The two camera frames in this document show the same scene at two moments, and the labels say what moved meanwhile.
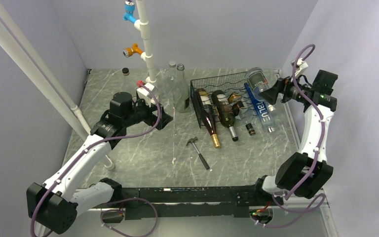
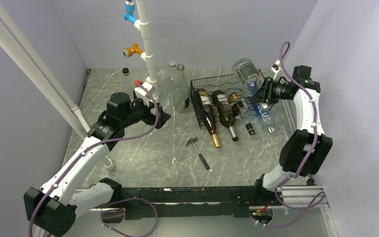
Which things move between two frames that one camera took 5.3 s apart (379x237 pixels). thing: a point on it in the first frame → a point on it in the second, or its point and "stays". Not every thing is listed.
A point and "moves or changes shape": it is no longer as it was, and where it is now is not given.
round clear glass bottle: [171, 82] stays
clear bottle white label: [125, 71] stays
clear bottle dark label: [259, 82] moves or changes shape
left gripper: [153, 118] stays
